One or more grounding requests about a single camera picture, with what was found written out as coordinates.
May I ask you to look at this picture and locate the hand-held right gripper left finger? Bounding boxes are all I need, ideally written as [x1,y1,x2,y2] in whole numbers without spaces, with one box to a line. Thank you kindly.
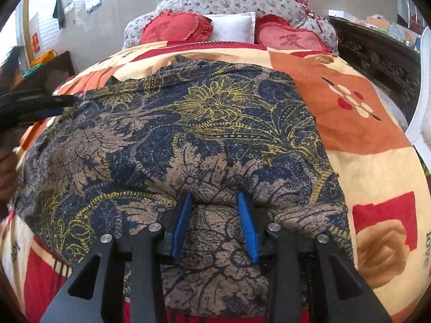
[40,192,193,323]

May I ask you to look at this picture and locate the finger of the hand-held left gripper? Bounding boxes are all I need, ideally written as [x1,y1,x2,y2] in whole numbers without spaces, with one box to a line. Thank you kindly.
[0,88,77,109]
[19,107,65,124]

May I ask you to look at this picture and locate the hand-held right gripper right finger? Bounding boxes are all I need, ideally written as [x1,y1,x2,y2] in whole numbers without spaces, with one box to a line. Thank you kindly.
[237,192,393,323]

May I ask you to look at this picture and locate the navy floral patterned garment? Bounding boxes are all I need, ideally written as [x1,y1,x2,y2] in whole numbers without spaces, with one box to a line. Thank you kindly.
[9,54,354,317]

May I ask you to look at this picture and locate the person's left hand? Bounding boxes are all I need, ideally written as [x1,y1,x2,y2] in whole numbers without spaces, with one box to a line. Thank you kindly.
[0,155,19,203]

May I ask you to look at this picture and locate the dark wooden cabinet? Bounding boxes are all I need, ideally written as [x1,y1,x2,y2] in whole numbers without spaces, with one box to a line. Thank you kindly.
[0,45,75,98]

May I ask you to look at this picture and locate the yellow plastic basket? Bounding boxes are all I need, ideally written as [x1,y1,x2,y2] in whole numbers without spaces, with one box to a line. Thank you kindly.
[30,50,58,68]

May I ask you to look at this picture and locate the dark hanging cloth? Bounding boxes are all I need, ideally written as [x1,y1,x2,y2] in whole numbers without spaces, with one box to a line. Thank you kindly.
[52,0,65,30]

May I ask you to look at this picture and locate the orange red patchwork quilt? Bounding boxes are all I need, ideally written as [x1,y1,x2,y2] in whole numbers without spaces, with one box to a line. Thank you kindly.
[0,42,431,323]

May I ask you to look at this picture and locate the red heart-shaped pillow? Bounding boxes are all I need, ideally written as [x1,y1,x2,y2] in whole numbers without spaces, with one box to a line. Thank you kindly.
[254,15,332,54]
[140,10,214,45]

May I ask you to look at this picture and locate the grey floral bed sheet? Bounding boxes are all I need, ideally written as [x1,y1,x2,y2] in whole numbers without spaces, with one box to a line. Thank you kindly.
[374,84,409,132]

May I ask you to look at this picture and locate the white square pillow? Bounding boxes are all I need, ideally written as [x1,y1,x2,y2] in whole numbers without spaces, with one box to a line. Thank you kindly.
[204,12,256,44]

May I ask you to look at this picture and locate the carved dark wooden sideboard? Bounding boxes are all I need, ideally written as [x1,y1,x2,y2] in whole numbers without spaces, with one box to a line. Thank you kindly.
[328,15,421,122]

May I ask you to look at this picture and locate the white floral upholstered chair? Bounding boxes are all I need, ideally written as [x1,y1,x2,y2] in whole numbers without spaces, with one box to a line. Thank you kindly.
[404,25,431,165]

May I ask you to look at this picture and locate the red patterned cloth bundle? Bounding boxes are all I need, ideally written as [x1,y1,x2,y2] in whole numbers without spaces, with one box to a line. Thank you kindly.
[294,0,317,17]

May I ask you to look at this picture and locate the cardboard box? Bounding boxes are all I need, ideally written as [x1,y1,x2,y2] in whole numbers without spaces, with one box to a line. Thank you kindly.
[365,15,388,29]

